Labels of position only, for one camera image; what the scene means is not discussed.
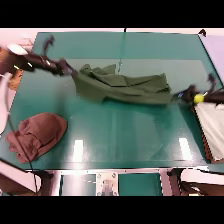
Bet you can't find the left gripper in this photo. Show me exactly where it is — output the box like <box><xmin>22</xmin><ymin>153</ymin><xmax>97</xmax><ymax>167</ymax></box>
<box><xmin>53</xmin><ymin>59</ymin><xmax>75</xmax><ymax>78</ymax></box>

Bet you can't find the green shirt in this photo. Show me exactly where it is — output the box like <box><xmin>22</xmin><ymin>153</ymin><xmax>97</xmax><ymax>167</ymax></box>
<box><xmin>71</xmin><ymin>63</ymin><xmax>175</xmax><ymax>106</ymax></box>

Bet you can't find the silver frame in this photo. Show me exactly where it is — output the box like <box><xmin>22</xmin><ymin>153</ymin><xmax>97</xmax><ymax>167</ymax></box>
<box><xmin>32</xmin><ymin>167</ymin><xmax>175</xmax><ymax>197</ymax></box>

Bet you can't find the white garment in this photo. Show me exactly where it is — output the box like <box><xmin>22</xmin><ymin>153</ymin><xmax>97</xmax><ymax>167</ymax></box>
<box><xmin>194</xmin><ymin>102</ymin><xmax>224</xmax><ymax>165</ymax></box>

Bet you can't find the brown garment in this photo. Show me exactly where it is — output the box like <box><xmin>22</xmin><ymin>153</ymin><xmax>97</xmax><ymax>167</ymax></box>
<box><xmin>5</xmin><ymin>111</ymin><xmax>69</xmax><ymax>165</ymax></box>

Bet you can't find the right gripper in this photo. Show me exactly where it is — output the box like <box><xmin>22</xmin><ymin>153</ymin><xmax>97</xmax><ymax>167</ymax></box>
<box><xmin>172</xmin><ymin>87</ymin><xmax>197</xmax><ymax>105</ymax></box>

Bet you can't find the black cable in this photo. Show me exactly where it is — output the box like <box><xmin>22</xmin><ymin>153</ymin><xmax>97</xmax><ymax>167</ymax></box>
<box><xmin>5</xmin><ymin>109</ymin><xmax>40</xmax><ymax>196</ymax></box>

